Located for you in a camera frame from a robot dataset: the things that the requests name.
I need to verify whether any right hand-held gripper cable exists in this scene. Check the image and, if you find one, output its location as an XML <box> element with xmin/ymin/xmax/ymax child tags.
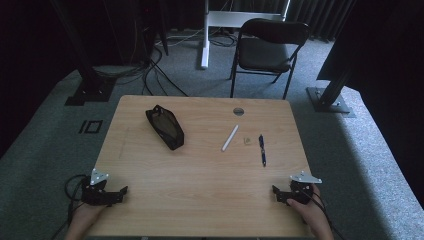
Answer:
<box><xmin>304</xmin><ymin>189</ymin><xmax>347</xmax><ymax>240</ymax></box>

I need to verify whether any white desk frame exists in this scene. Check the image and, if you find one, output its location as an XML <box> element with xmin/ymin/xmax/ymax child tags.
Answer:
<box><xmin>199</xmin><ymin>0</ymin><xmax>292</xmax><ymax>70</ymax></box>

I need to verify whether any dark curtain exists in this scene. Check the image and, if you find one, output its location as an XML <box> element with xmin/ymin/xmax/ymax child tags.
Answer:
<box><xmin>285</xmin><ymin>0</ymin><xmax>356</xmax><ymax>43</ymax></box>

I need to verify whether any left hand-held gripper cable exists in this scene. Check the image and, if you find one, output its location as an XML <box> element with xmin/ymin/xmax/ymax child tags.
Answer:
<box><xmin>49</xmin><ymin>173</ymin><xmax>90</xmax><ymax>240</ymax></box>

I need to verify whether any white pen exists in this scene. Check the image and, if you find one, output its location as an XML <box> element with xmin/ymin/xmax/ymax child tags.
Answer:
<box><xmin>221</xmin><ymin>124</ymin><xmax>240</xmax><ymax>153</ymax></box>

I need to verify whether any hand-held gripper cable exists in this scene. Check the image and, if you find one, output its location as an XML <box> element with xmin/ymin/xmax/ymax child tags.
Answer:
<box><xmin>304</xmin><ymin>189</ymin><xmax>347</xmax><ymax>240</ymax></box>
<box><xmin>49</xmin><ymin>173</ymin><xmax>90</xmax><ymax>240</ymax></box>

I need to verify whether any black metal stand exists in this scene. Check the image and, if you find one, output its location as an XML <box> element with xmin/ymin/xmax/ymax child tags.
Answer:
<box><xmin>305</xmin><ymin>0</ymin><xmax>356</xmax><ymax>119</ymax></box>
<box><xmin>49</xmin><ymin>0</ymin><xmax>117</xmax><ymax>107</ymax></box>

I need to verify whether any white floor cable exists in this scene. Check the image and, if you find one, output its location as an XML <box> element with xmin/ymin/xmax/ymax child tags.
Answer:
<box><xmin>155</xmin><ymin>27</ymin><xmax>205</xmax><ymax>48</ymax></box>

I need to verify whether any person's right hand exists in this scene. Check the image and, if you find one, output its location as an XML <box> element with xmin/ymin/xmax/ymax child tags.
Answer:
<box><xmin>286</xmin><ymin>184</ymin><xmax>330</xmax><ymax>229</ymax></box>

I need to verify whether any bundle of black floor cables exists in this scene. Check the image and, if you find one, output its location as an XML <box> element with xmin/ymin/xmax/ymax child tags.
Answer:
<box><xmin>92</xmin><ymin>19</ymin><xmax>190</xmax><ymax>98</ymax></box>

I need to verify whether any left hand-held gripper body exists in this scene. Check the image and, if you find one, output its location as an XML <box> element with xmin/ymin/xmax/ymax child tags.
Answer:
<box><xmin>81</xmin><ymin>168</ymin><xmax>116</xmax><ymax>206</ymax></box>

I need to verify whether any blue pen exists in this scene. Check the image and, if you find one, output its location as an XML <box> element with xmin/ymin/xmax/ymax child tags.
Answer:
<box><xmin>258</xmin><ymin>133</ymin><xmax>268</xmax><ymax>168</ymax></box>

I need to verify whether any black mesh pencil case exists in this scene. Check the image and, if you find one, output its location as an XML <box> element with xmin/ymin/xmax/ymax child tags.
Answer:
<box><xmin>145</xmin><ymin>104</ymin><xmax>185</xmax><ymax>151</ymax></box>

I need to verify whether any person's left hand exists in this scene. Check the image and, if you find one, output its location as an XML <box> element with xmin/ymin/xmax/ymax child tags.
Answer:
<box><xmin>71</xmin><ymin>201</ymin><xmax>108</xmax><ymax>228</ymax></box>

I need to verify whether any black folding chair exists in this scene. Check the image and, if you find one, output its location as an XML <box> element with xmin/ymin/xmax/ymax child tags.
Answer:
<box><xmin>229</xmin><ymin>17</ymin><xmax>311</xmax><ymax>100</ymax></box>

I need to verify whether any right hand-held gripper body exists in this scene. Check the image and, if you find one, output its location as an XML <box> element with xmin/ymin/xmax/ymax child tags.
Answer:
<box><xmin>282</xmin><ymin>170</ymin><xmax>323</xmax><ymax>205</ymax></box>

